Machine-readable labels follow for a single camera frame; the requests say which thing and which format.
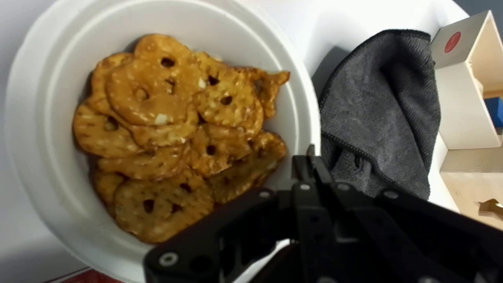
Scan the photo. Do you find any pretzel crisp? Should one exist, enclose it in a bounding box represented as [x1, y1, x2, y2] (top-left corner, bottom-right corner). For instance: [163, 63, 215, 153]
[96, 143, 193, 183]
[132, 33, 210, 76]
[91, 170, 127, 206]
[85, 52, 135, 117]
[71, 101, 146, 159]
[245, 68, 291, 120]
[111, 172, 217, 246]
[187, 123, 253, 178]
[209, 131, 289, 205]
[193, 65, 265, 140]
[127, 112, 201, 151]
[104, 57, 198, 128]

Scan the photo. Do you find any dark grey cloth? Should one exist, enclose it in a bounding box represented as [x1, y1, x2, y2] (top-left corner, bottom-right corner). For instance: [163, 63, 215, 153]
[319, 29, 441, 201]

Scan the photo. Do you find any red snack bag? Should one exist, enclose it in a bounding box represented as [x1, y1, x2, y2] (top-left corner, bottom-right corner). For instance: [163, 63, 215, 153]
[60, 266, 124, 283]

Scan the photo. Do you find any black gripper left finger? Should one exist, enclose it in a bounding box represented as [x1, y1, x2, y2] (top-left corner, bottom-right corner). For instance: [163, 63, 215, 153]
[143, 148, 327, 283]

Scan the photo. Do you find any wooden block tray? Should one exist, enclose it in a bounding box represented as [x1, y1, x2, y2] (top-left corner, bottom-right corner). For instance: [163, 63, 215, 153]
[429, 10, 503, 153]

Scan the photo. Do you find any blue wooden block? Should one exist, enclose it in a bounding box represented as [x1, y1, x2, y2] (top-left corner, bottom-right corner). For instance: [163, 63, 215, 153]
[484, 96, 503, 131]

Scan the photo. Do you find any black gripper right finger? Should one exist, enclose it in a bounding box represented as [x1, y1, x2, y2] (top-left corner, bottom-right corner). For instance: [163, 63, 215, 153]
[309, 148, 503, 283]

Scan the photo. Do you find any white bowl of pretzels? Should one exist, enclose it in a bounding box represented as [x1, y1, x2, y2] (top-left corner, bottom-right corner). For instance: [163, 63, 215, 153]
[3, 0, 322, 283]

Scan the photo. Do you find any wooden shape sorter box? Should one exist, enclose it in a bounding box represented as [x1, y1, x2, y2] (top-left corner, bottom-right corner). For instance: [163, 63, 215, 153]
[438, 146, 503, 231]

